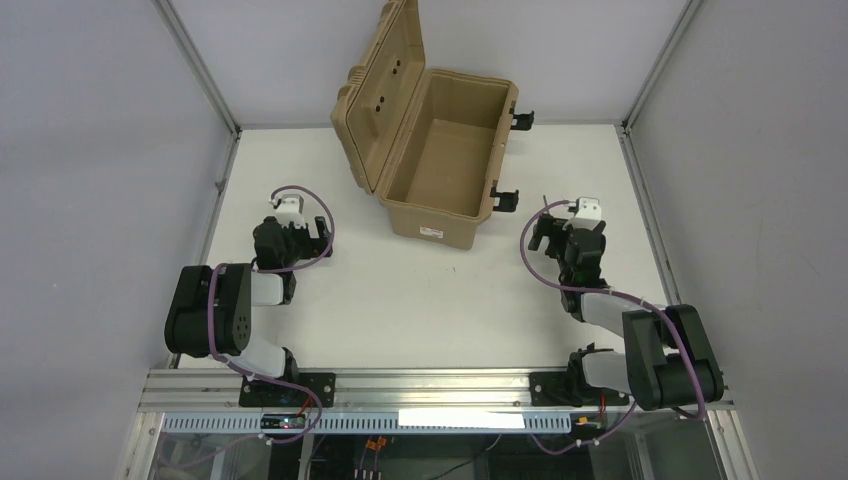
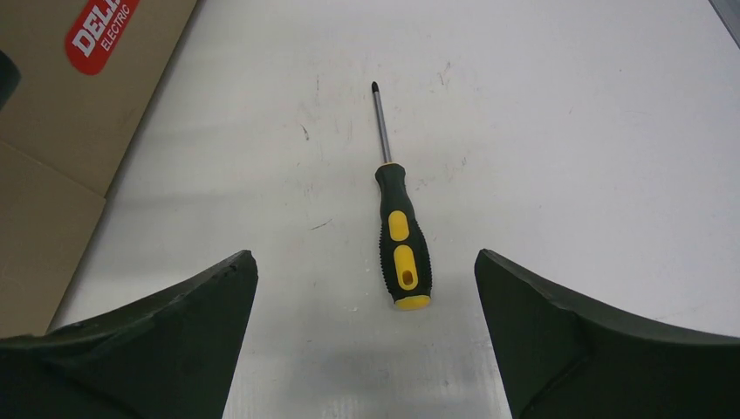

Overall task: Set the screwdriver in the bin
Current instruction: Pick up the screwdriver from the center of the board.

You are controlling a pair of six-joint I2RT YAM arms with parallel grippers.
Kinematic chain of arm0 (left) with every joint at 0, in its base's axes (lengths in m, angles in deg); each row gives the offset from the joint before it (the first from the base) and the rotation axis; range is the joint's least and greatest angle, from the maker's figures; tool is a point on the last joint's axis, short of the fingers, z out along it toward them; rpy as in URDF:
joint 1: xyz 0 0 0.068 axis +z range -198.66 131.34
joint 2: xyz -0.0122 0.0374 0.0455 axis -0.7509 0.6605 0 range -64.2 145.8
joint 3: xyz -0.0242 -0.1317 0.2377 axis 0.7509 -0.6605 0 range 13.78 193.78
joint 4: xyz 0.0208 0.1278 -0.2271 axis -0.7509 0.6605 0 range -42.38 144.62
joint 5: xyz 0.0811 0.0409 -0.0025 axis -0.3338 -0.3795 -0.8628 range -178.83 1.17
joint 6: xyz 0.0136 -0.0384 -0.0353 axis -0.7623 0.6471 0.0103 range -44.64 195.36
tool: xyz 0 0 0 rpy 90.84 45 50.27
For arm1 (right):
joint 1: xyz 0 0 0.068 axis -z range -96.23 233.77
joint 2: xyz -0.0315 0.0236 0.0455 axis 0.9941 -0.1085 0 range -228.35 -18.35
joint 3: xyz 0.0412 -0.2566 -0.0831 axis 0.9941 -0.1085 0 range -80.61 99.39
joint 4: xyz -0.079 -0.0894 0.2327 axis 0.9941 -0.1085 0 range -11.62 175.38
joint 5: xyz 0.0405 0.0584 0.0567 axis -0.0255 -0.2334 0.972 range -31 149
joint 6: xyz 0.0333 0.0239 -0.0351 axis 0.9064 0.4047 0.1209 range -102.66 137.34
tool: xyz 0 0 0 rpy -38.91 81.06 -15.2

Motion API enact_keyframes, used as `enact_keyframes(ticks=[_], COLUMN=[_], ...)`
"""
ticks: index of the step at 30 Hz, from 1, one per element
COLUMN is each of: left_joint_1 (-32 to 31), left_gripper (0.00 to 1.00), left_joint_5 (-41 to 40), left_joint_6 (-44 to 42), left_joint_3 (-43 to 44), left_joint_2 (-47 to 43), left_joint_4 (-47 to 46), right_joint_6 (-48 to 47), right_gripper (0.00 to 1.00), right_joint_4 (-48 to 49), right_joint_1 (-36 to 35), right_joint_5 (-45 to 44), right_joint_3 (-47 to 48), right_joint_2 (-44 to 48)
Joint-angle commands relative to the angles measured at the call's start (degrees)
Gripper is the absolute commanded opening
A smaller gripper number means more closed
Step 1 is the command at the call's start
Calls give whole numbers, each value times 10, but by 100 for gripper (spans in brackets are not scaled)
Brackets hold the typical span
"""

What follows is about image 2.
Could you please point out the tan plastic bin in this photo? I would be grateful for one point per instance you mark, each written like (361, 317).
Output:
(88, 70)

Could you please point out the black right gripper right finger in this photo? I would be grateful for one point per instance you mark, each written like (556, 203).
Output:
(562, 354)

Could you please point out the black bin latch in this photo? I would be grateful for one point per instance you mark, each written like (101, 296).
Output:
(10, 77)

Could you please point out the black yellow screwdriver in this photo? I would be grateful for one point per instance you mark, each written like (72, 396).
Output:
(404, 257)

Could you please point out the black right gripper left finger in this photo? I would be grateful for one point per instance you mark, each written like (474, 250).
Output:
(171, 354)

